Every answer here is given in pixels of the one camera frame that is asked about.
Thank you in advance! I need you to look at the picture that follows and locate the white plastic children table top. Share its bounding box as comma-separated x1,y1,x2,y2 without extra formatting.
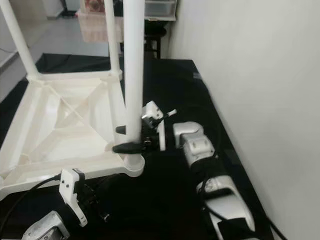
0,71,146,200

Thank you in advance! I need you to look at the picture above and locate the black tablecloth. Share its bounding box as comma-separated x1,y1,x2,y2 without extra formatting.
0,52,263,240

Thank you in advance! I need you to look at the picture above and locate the black stool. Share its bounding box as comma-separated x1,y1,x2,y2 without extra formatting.
145,27,168,58

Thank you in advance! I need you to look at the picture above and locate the beige cloth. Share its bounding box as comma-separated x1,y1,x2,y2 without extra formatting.
77,11,123,43

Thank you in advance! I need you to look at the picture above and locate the brown printed box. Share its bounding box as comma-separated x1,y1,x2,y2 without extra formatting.
84,0,106,13

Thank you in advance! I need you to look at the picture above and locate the clear plastic container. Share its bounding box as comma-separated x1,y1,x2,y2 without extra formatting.
145,0,178,18

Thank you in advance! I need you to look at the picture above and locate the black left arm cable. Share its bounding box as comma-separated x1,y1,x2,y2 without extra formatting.
0,174,63,226

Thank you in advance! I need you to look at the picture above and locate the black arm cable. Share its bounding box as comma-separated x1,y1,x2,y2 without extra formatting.
162,107,288,240
0,174,63,226

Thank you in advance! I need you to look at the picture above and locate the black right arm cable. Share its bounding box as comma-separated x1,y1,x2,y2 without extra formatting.
162,107,288,240

